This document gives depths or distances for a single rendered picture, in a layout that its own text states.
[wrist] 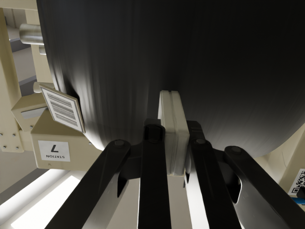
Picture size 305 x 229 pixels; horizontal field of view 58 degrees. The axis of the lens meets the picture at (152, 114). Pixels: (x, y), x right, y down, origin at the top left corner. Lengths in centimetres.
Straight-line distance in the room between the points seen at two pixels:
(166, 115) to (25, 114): 88
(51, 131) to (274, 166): 62
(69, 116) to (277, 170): 46
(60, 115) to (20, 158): 565
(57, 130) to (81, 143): 8
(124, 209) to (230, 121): 456
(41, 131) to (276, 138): 71
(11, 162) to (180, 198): 322
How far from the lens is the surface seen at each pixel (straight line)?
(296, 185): 65
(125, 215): 472
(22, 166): 576
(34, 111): 101
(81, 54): 22
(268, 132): 29
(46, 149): 92
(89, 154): 89
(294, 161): 60
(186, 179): 16
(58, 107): 29
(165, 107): 19
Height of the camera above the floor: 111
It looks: 33 degrees up
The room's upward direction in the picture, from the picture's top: 175 degrees counter-clockwise
